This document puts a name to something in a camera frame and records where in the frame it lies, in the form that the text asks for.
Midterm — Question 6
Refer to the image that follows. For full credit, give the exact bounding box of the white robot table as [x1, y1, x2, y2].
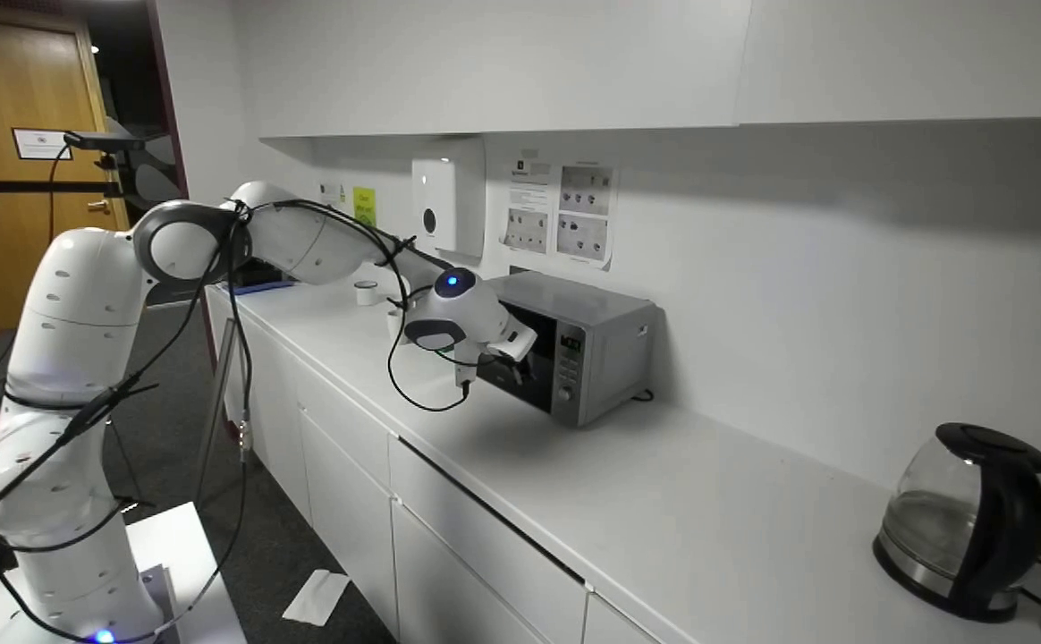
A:
[0, 499, 247, 644]

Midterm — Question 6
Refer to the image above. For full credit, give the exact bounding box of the white door sign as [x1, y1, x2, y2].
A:
[11, 127, 70, 163]

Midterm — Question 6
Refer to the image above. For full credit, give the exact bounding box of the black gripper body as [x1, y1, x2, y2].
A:
[491, 325, 555, 388]

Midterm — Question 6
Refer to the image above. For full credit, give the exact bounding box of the wooden door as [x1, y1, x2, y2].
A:
[0, 10, 133, 338]

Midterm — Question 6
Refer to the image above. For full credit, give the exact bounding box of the silver microwave oven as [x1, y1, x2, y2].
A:
[477, 268, 666, 429]

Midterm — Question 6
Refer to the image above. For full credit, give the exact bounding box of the small white notice sheet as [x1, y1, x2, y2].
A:
[499, 148, 555, 191]

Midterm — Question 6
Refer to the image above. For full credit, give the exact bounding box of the black camera on boom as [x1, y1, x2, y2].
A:
[0, 127, 150, 207]

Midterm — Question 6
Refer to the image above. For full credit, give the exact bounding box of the white wall cabinet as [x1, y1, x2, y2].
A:
[255, 0, 1041, 140]

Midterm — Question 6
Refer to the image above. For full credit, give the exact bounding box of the glass electric kettle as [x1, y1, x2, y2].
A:
[871, 419, 1041, 625]

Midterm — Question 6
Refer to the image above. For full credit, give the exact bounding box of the grey picture sign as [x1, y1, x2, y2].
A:
[555, 213, 613, 266]
[557, 163, 616, 217]

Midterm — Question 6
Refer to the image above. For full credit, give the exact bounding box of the white paper sheet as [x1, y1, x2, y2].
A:
[279, 567, 354, 629]

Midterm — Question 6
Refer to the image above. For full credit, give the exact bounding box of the white base cabinet unit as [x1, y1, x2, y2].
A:
[201, 282, 690, 644]

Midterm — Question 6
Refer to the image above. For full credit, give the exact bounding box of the white paper towel dispenser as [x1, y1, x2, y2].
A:
[408, 158, 462, 258]

